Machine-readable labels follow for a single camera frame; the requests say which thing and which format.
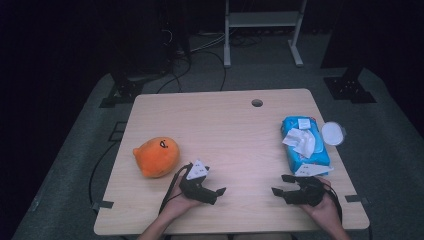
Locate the black floor tape square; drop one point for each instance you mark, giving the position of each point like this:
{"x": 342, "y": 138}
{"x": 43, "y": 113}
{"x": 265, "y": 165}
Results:
{"x": 111, "y": 133}

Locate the person's right hand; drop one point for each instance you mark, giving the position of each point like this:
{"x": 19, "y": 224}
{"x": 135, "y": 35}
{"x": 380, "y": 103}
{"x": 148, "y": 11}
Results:
{"x": 328, "y": 210}

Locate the blue wet wipes pack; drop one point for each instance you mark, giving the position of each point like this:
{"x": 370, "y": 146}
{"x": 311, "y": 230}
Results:
{"x": 305, "y": 163}

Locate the black tape strip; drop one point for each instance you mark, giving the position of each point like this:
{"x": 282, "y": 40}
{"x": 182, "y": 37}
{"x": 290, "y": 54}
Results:
{"x": 356, "y": 199}
{"x": 104, "y": 204}

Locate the white wet wipe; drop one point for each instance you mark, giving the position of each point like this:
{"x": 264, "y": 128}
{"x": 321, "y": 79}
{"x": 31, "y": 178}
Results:
{"x": 301, "y": 141}

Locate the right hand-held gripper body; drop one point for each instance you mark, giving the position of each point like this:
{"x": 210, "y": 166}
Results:
{"x": 310, "y": 193}

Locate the white metal stand frame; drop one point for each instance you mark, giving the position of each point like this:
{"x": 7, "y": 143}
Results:
{"x": 263, "y": 19}

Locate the orange plush toy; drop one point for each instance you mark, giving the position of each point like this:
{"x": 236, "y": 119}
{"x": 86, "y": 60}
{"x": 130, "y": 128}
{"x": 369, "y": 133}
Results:
{"x": 156, "y": 156}

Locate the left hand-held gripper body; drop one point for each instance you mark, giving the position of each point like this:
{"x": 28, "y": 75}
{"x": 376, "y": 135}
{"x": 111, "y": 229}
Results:
{"x": 196, "y": 191}

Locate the black stand base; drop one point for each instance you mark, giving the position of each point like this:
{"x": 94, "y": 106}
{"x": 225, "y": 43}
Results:
{"x": 350, "y": 88}
{"x": 123, "y": 91}

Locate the person's left hand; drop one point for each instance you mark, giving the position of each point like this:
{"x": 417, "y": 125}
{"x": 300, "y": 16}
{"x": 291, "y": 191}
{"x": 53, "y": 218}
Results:
{"x": 175, "y": 205}

